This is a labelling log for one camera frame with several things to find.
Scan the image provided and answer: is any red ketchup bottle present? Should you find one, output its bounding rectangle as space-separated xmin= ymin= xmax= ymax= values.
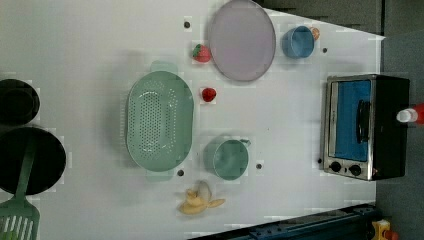
xmin=396 ymin=103 xmax=424 ymax=124

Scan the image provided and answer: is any black and silver toaster oven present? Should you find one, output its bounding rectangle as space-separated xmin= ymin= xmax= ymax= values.
xmin=322 ymin=74 xmax=410 ymax=181

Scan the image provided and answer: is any small red strawberry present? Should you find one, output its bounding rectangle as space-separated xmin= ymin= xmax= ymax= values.
xmin=201 ymin=88 xmax=217 ymax=102

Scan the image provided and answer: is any green cup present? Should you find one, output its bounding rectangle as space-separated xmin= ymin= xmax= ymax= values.
xmin=203 ymin=137 xmax=251 ymax=181

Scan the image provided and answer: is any green colander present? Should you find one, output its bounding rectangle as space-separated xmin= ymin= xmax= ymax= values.
xmin=126 ymin=61 xmax=194 ymax=182

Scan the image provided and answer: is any red strawberry with green leaves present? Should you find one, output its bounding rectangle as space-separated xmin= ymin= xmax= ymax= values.
xmin=192 ymin=44 xmax=211 ymax=63

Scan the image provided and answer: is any peeled banana toy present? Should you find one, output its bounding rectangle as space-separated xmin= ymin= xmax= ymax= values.
xmin=178 ymin=181 xmax=226 ymax=215

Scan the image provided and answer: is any lilac round plate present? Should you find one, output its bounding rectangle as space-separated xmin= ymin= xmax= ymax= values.
xmin=208 ymin=0 xmax=276 ymax=81

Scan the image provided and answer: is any blue bowl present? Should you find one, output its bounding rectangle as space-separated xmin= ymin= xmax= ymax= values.
xmin=282 ymin=26 xmax=315 ymax=59

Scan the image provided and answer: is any orange slice toy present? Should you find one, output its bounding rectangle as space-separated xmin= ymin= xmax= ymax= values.
xmin=310 ymin=27 xmax=320 ymax=41

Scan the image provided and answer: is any black round pan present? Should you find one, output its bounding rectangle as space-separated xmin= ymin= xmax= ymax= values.
xmin=0 ymin=127 xmax=66 ymax=195

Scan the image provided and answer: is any black round pot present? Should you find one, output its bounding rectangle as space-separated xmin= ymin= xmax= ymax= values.
xmin=0 ymin=79 xmax=40 ymax=126

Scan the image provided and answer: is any yellow and red toy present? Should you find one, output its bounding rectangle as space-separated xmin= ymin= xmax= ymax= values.
xmin=372 ymin=219 xmax=399 ymax=240

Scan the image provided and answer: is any green slotted spatula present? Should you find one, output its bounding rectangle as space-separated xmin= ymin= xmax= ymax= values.
xmin=0 ymin=137 xmax=40 ymax=240

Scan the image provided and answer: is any dark blue rail frame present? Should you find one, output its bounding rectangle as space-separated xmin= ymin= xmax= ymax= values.
xmin=191 ymin=204 xmax=382 ymax=240

